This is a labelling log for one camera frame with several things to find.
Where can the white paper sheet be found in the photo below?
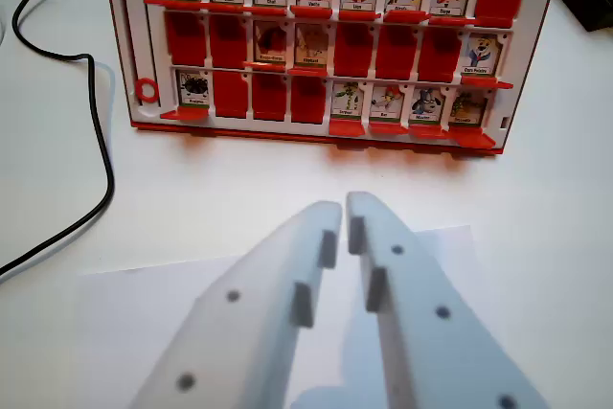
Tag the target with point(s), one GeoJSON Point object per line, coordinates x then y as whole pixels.
{"type": "Point", "coordinates": [143, 313]}

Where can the red and white game board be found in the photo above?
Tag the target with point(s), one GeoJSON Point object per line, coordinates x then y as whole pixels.
{"type": "Point", "coordinates": [134, 21]}

